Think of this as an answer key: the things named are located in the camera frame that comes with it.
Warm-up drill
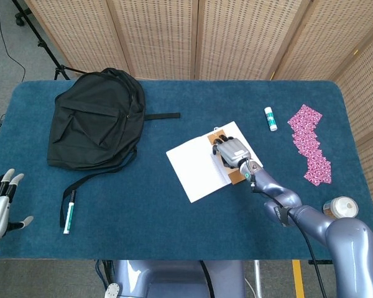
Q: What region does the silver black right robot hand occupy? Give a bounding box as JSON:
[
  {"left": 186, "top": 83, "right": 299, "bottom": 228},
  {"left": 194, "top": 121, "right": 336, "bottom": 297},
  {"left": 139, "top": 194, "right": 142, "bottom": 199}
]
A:
[{"left": 211, "top": 133, "right": 252, "bottom": 170}]

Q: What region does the orange and cream bookmark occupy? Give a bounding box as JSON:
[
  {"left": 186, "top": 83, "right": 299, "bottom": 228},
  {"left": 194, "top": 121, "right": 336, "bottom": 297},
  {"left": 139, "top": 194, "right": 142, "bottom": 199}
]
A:
[{"left": 206, "top": 129, "right": 246, "bottom": 186}]

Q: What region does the white open notebook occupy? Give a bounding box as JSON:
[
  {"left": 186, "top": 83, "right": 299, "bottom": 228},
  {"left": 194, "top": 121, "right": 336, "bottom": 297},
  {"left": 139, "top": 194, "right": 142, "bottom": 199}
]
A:
[{"left": 165, "top": 120, "right": 264, "bottom": 204}]

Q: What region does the white green glue stick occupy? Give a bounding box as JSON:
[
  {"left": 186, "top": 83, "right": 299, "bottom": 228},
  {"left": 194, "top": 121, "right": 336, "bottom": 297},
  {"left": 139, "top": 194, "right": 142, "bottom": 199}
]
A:
[{"left": 264, "top": 106, "right": 279, "bottom": 132}]

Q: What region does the white green marker pen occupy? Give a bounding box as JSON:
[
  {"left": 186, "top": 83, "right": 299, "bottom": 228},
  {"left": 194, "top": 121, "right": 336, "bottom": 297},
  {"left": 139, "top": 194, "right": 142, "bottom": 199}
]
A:
[{"left": 62, "top": 189, "right": 77, "bottom": 235}]

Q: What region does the pink patterned cloth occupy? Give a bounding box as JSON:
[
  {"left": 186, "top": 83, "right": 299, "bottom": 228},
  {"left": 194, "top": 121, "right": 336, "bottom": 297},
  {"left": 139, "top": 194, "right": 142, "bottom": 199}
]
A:
[{"left": 287, "top": 104, "right": 333, "bottom": 187}]

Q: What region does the blue carpet table mat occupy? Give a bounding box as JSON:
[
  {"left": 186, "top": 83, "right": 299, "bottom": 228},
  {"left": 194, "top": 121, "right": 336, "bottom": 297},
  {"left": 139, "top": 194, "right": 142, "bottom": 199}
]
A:
[{"left": 0, "top": 79, "right": 373, "bottom": 261}]

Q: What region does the jar with cream lid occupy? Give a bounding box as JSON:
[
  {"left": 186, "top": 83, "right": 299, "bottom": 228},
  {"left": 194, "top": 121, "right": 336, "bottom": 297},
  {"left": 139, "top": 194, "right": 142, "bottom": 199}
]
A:
[{"left": 322, "top": 196, "right": 359, "bottom": 220}]

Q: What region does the black fabric backpack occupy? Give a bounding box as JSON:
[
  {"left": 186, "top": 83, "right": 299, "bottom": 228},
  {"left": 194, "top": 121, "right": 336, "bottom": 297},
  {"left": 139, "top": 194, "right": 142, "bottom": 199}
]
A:
[{"left": 46, "top": 67, "right": 181, "bottom": 229}]

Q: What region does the blue-grey robot torso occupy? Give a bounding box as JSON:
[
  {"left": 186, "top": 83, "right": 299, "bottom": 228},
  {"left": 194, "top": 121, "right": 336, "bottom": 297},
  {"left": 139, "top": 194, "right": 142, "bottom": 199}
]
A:
[{"left": 104, "top": 260, "right": 246, "bottom": 298}]

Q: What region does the black tripod stand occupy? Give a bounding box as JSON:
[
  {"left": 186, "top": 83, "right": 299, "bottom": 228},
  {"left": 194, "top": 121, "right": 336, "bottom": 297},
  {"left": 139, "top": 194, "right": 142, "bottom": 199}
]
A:
[{"left": 11, "top": 0, "right": 91, "bottom": 81}]

